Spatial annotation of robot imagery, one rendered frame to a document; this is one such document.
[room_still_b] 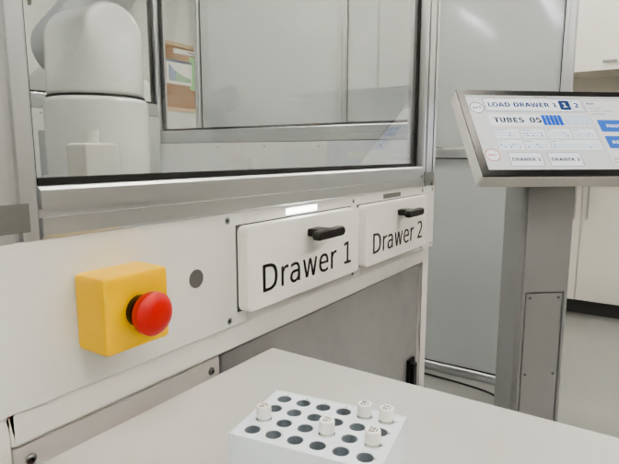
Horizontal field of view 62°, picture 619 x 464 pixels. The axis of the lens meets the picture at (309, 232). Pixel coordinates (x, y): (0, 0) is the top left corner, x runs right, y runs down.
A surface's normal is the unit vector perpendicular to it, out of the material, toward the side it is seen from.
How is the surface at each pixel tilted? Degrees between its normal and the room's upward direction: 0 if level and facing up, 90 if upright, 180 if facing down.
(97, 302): 90
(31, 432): 90
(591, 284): 90
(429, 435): 0
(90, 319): 90
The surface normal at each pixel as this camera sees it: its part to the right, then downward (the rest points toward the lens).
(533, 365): 0.12, 0.14
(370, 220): 0.83, 0.08
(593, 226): -0.56, 0.12
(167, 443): 0.00, -0.99
